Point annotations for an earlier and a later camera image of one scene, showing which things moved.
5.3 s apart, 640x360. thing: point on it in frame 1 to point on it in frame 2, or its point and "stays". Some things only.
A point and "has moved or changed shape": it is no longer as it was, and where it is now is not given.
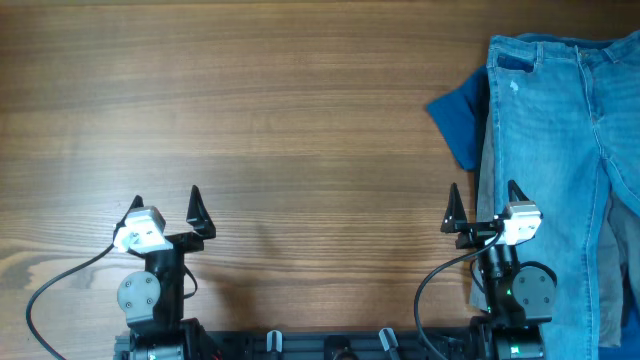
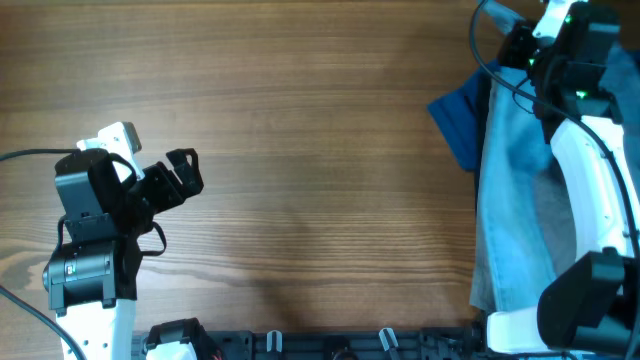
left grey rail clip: [274, 340] stays
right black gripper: [481, 228] to [516, 45]
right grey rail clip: [388, 339] stays
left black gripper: [178, 240] to [161, 182]
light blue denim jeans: [564, 108] has moved or changed shape
